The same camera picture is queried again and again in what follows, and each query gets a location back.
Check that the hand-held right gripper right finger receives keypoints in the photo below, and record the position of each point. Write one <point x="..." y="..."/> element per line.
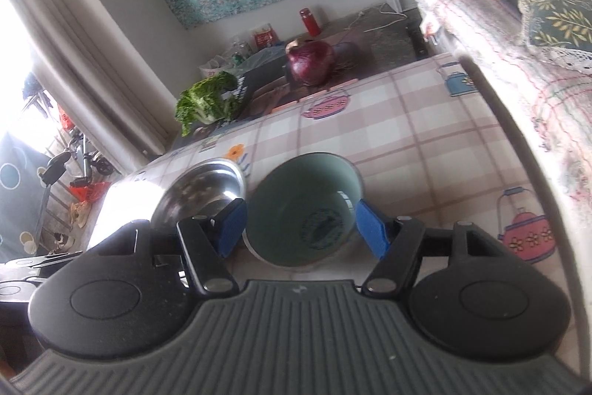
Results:
<point x="371" y="230"/>

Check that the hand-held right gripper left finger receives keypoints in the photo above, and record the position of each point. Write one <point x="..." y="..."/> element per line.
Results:
<point x="233" y="226"/>

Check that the small steel bowl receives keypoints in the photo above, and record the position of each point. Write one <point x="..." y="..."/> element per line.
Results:
<point x="199" y="191"/>

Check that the green ceramic bowl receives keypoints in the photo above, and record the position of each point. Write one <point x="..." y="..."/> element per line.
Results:
<point x="300" y="200"/>

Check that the black white shoe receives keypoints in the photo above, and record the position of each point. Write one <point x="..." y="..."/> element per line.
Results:
<point x="62" y="240"/>

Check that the blue sheet with circles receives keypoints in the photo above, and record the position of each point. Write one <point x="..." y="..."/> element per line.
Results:
<point x="18" y="200"/>

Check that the plaid printed tablecloth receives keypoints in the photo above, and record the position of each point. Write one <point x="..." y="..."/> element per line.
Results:
<point x="416" y="136"/>

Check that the red plastic bag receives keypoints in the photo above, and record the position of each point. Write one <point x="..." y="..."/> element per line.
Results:
<point x="90" y="191"/>

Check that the black saddle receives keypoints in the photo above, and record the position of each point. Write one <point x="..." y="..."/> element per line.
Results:
<point x="55" y="168"/>

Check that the napa cabbage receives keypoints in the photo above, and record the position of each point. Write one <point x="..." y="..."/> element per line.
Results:
<point x="208" y="99"/>

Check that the wheelchair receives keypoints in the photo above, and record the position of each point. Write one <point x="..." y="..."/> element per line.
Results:
<point x="92" y="154"/>

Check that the clear plastic bag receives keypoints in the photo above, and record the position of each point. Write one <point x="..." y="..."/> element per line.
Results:
<point x="217" y="62"/>

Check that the orange hanging bag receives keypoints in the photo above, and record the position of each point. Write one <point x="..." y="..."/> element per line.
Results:
<point x="65" y="119"/>

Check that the red onion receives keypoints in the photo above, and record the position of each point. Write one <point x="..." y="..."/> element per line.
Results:
<point x="310" y="62"/>

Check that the red packet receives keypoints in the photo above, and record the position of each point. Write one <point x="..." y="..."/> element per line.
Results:
<point x="264" y="36"/>

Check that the red bottle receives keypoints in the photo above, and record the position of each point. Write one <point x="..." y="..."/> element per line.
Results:
<point x="310" y="21"/>

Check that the pink white quilt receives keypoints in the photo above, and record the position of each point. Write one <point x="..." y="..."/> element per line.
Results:
<point x="485" y="29"/>

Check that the beige curtain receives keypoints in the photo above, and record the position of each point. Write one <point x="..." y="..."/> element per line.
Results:
<point x="69" y="29"/>

